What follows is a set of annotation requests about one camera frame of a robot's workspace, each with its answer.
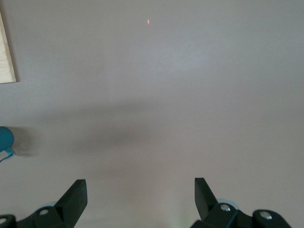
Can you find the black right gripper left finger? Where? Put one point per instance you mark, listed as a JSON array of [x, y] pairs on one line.
[[69, 202]]

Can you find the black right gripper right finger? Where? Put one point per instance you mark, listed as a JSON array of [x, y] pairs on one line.
[[206, 204]]

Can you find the teal cup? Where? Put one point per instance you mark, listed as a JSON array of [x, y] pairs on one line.
[[5, 137]]

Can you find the bamboo cutting board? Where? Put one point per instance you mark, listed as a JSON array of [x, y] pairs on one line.
[[6, 59]]

